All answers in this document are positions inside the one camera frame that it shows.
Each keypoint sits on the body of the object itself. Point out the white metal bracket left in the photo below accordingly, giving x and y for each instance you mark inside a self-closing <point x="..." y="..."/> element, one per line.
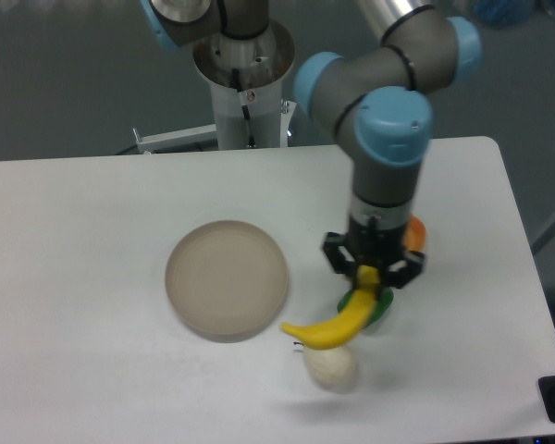
<point x="178" y="141"/>

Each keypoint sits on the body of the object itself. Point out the yellow toy banana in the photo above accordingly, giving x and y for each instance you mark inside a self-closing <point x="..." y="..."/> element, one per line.
<point x="348" y="323"/>

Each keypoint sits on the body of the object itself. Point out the orange toy bread roll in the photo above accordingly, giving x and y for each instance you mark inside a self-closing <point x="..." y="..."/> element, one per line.
<point x="415" y="235"/>

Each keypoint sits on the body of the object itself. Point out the beige round plate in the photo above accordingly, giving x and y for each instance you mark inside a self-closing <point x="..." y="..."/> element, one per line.
<point x="227" y="280"/>

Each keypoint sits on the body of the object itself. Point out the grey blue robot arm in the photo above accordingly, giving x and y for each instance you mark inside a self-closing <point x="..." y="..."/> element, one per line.
<point x="374" y="107"/>

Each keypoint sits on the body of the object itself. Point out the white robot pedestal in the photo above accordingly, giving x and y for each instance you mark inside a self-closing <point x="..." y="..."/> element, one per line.
<point x="245" y="79"/>

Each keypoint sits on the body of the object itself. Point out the white toy pear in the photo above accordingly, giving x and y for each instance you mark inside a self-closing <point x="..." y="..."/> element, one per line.
<point x="334" y="369"/>

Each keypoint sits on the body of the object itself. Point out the green toy bell pepper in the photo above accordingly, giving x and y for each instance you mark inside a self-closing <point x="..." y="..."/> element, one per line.
<point x="384" y="301"/>

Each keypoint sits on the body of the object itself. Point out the blue plastic bag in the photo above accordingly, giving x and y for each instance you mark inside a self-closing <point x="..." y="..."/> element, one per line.
<point x="501" y="14"/>

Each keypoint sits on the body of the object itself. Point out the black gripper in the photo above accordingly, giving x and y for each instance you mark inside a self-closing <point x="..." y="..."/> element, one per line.
<point x="382" y="249"/>

